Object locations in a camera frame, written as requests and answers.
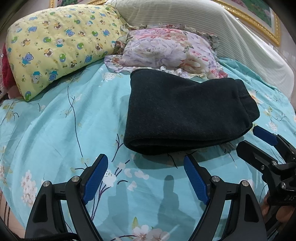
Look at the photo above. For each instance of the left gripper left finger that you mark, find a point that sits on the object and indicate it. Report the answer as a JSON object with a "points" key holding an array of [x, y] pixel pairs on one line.
{"points": [[46, 220]]}

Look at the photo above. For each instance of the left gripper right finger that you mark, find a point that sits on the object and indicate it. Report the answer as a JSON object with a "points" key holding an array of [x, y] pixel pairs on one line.
{"points": [[244, 221]]}

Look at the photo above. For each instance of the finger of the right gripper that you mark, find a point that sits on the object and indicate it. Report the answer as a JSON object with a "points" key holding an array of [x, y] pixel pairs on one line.
{"points": [[254, 156], [283, 147]]}

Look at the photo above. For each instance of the black knit pants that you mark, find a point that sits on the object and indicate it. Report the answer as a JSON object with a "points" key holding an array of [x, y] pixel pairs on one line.
{"points": [[167, 113]]}

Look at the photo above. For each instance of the right hand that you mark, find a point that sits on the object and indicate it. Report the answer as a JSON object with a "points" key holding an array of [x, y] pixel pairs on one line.
{"points": [[283, 214]]}

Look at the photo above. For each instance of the turquoise floral bed cover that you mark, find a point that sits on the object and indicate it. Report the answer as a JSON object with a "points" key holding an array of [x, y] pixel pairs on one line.
{"points": [[63, 130]]}

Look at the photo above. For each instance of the white striped headboard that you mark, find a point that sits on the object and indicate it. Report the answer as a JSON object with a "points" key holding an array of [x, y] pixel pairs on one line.
{"points": [[237, 42]]}

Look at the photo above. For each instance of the pink floral pillow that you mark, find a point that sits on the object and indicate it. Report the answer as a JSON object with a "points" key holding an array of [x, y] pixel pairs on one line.
{"points": [[176, 49]]}

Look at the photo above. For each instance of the red cloth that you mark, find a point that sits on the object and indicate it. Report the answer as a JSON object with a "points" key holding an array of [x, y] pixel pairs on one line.
{"points": [[8, 84]]}

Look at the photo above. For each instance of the yellow cartoon print pillow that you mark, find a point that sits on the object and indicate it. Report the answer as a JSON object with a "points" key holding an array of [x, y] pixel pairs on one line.
{"points": [[49, 44]]}

